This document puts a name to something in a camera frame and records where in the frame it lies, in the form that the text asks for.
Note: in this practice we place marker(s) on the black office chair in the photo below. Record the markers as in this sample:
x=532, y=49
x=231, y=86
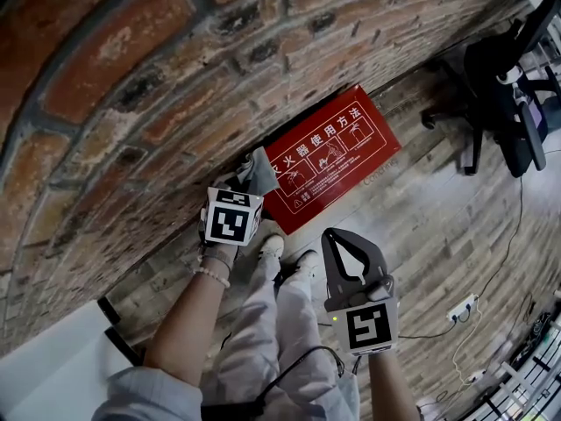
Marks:
x=486, y=55

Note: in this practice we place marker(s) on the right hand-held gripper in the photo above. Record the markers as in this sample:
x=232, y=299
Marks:
x=370, y=327

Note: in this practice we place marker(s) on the person's light trousers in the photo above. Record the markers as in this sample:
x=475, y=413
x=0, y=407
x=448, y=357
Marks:
x=263, y=344

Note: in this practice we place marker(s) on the clear plastic water bottle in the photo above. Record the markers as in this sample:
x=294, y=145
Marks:
x=519, y=94

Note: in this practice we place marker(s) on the person's right forearm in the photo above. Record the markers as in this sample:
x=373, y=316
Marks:
x=392, y=388

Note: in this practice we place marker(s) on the white shoe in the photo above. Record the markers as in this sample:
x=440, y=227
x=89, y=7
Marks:
x=271, y=249
x=307, y=262

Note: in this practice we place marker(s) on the white power strip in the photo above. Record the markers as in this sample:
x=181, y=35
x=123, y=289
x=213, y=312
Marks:
x=462, y=307

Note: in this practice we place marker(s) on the white metal frame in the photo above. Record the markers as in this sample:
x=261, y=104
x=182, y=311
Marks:
x=534, y=388

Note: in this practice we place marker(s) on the white plug adapter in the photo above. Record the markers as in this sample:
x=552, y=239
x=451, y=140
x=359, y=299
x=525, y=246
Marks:
x=477, y=375

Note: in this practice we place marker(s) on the person's left forearm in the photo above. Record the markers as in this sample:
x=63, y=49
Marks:
x=188, y=323

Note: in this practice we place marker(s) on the red fire extinguisher box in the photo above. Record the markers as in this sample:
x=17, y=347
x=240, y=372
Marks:
x=333, y=160

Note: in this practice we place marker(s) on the white security camera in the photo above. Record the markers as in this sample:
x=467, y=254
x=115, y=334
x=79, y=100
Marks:
x=508, y=76

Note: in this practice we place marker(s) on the black bracket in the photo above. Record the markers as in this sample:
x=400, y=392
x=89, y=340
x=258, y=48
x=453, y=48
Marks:
x=108, y=309
x=125, y=347

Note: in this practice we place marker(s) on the grey cloth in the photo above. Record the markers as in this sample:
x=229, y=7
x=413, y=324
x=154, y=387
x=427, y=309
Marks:
x=265, y=173

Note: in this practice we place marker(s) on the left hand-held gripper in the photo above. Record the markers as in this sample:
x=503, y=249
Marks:
x=230, y=224

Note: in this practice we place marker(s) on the purple packet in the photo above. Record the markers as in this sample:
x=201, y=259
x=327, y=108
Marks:
x=538, y=121

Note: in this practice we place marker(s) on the white panel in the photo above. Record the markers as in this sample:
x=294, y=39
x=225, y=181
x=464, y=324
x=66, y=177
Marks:
x=52, y=366

